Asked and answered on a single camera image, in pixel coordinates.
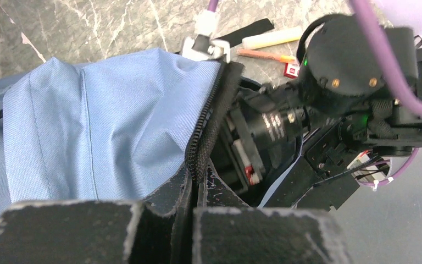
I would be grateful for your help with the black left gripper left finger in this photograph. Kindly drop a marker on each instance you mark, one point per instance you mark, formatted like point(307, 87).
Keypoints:
point(75, 231)

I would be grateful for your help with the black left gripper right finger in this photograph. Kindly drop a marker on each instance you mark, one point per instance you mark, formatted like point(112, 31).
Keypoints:
point(227, 230)

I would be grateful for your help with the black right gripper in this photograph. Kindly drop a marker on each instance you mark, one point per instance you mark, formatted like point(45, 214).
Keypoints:
point(261, 133)

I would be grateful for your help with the blue backpack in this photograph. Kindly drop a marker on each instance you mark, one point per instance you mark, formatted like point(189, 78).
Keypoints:
point(116, 129)

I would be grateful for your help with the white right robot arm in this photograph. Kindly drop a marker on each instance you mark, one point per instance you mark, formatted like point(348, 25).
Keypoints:
point(313, 141)

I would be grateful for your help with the red white eraser box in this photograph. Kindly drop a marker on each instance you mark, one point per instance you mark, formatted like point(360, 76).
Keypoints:
point(291, 70)

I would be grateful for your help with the yellow highlighter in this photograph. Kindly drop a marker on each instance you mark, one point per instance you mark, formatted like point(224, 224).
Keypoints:
point(272, 38)

